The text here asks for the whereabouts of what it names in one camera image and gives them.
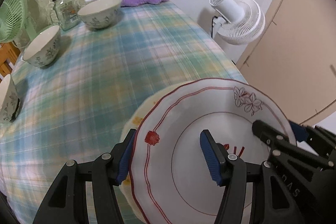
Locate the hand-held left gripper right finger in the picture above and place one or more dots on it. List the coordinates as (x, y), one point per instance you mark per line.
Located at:
(211, 155)

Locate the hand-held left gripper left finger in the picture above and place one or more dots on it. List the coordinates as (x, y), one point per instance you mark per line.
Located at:
(123, 158)

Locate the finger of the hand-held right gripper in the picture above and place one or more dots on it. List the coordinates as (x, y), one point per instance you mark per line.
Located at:
(288, 155)
(299, 132)

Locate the scalloped yellow flower plate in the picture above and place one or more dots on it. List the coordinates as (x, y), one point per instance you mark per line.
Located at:
(132, 120)

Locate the white plate red pattern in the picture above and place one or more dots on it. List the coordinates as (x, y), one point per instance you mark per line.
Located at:
(162, 166)

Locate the grey floral ceramic bowl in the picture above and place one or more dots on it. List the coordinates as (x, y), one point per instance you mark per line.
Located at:
(99, 20)
(44, 53)
(9, 106)

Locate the beige door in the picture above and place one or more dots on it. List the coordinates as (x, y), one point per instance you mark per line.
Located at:
(296, 29)

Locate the white desk fan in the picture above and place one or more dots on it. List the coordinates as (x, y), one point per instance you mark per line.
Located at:
(244, 22)

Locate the wooden chair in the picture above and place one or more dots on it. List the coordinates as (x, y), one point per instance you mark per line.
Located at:
(5, 56)

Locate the glass mug jar with lid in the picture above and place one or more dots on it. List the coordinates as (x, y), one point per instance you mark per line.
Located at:
(64, 11)

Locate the green desk fan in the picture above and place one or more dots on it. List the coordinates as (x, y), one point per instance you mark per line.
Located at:
(10, 14)

